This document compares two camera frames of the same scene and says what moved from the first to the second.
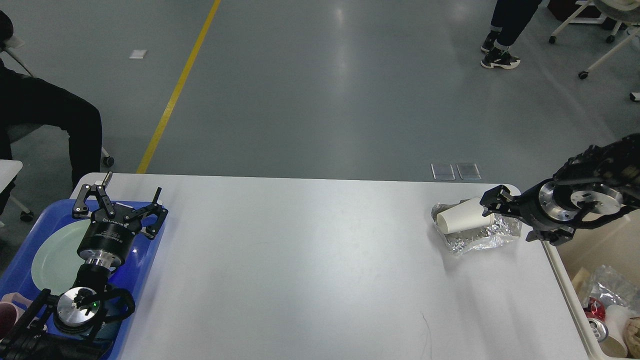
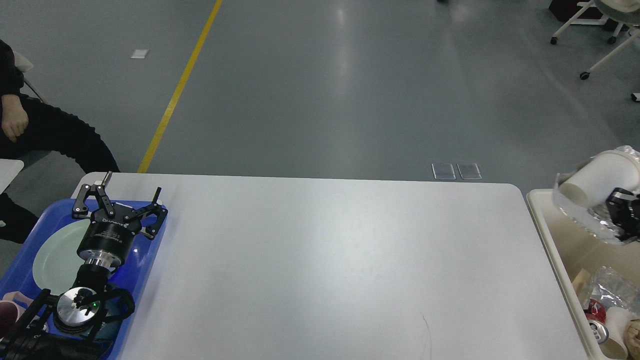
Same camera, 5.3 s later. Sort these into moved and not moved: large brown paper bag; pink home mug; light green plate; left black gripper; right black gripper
Moved: right black gripper
Not moved: large brown paper bag; pink home mug; light green plate; left black gripper
